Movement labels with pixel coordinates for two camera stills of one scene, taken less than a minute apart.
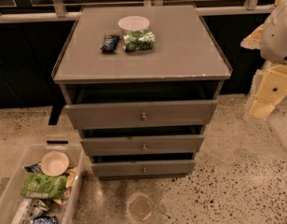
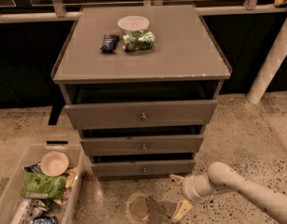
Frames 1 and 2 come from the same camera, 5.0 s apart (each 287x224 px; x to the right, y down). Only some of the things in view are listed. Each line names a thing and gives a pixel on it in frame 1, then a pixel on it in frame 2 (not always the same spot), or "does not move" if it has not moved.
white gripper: [278, 36] → [188, 188]
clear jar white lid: [136, 33] does not move
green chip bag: [35, 185] does not move
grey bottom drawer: [131, 167] does not move
